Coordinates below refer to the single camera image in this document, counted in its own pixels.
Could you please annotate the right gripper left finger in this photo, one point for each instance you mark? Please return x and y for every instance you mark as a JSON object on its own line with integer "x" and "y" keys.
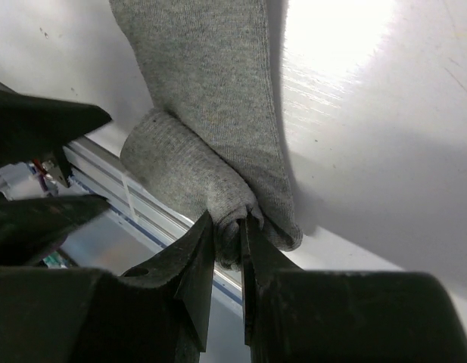
{"x": 157, "y": 311}

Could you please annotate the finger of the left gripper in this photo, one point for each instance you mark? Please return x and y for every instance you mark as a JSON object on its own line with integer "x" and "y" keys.
{"x": 30, "y": 229}

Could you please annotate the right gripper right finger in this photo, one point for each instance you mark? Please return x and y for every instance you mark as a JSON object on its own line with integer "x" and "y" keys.
{"x": 295, "y": 315}

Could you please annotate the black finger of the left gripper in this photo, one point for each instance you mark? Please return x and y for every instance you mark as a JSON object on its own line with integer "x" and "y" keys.
{"x": 31, "y": 126}

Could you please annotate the grey sock with black stripes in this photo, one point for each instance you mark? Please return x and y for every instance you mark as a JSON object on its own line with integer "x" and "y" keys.
{"x": 210, "y": 143}

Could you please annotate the aluminium frame rail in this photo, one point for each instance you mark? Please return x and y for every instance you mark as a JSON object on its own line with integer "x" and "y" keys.
{"x": 134, "y": 228}

